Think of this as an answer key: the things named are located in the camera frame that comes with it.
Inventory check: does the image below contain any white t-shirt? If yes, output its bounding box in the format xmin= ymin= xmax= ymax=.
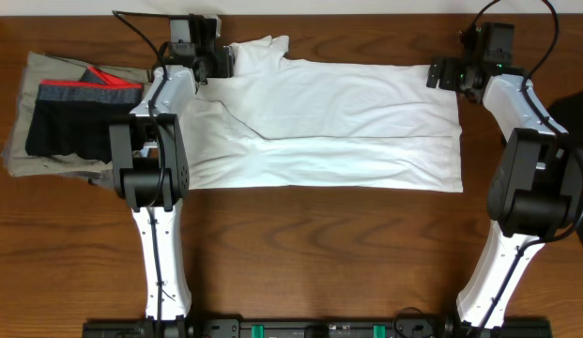
xmin=180 ymin=36 xmax=463 ymax=192

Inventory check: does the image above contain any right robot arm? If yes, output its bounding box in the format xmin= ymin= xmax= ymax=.
xmin=426 ymin=19 xmax=583 ymax=337

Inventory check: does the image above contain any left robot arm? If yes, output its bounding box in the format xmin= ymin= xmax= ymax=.
xmin=84 ymin=14 xmax=235 ymax=337

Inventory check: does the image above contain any navy boxer shorts red waistband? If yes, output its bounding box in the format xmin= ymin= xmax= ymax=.
xmin=25 ymin=67 xmax=143 ymax=163

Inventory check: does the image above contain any folded grey garment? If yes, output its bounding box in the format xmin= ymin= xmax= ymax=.
xmin=60 ymin=170 xmax=115 ymax=191

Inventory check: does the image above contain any folded khaki garment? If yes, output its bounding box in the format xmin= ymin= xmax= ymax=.
xmin=3 ymin=53 xmax=149 ymax=177

